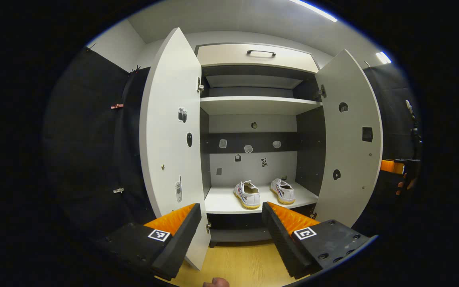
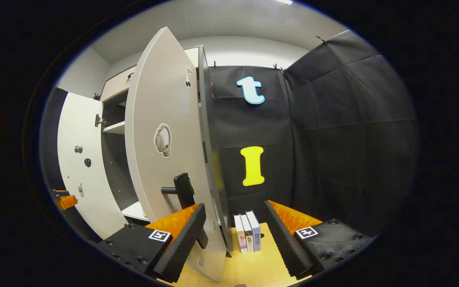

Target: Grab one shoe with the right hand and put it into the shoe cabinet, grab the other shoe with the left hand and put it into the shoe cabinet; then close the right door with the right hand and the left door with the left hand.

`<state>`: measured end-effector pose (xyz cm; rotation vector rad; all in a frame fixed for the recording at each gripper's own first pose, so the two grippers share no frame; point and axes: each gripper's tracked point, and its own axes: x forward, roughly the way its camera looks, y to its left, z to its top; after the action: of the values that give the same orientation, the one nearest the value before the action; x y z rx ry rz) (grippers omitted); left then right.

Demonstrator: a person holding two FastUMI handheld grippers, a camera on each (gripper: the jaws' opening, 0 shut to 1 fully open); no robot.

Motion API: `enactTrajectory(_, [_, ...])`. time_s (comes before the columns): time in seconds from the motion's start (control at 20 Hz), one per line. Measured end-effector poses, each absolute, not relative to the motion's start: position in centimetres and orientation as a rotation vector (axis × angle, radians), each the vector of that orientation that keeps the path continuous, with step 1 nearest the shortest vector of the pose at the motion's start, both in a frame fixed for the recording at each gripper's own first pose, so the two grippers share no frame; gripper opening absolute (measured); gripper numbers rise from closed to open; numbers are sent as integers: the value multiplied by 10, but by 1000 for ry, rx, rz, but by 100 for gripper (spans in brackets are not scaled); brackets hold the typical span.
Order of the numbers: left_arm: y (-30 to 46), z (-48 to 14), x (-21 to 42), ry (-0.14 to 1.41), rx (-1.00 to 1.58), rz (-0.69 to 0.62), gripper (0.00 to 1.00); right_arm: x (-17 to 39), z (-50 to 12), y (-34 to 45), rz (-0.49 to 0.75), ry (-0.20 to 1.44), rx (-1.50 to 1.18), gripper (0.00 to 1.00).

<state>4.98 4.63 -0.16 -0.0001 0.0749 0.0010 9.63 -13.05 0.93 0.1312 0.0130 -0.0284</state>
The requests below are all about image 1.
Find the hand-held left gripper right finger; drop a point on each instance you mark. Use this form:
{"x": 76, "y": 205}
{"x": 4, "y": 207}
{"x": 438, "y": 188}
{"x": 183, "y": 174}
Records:
{"x": 281, "y": 243}

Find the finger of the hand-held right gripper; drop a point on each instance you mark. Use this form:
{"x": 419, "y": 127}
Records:
{"x": 391, "y": 166}

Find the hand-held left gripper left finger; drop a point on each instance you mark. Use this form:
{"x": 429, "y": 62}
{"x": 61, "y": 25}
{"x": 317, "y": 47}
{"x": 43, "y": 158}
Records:
{"x": 177, "y": 245}

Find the white shoe cabinet door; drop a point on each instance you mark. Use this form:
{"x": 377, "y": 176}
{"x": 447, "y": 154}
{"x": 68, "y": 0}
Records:
{"x": 165, "y": 119}
{"x": 349, "y": 151}

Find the white canvas shoe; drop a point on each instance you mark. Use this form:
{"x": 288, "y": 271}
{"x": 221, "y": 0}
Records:
{"x": 249, "y": 195}
{"x": 284, "y": 192}

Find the white shoe cabinet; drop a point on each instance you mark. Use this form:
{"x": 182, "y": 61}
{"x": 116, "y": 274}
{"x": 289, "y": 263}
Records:
{"x": 249, "y": 171}

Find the white cabinet shelf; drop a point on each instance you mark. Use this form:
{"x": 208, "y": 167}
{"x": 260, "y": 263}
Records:
{"x": 257, "y": 105}
{"x": 221, "y": 201}

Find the beige cabinet drawer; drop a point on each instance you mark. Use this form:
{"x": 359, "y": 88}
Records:
{"x": 229, "y": 56}

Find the silver clip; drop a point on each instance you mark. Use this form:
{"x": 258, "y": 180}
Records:
{"x": 118, "y": 190}

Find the small ceiling light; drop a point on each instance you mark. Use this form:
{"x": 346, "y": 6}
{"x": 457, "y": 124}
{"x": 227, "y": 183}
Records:
{"x": 383, "y": 57}

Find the long ceiling light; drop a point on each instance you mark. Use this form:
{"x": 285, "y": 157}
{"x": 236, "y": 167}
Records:
{"x": 313, "y": 10}

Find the black clip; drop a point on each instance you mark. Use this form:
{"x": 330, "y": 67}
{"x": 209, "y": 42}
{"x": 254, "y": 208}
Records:
{"x": 136, "y": 69}
{"x": 90, "y": 48}

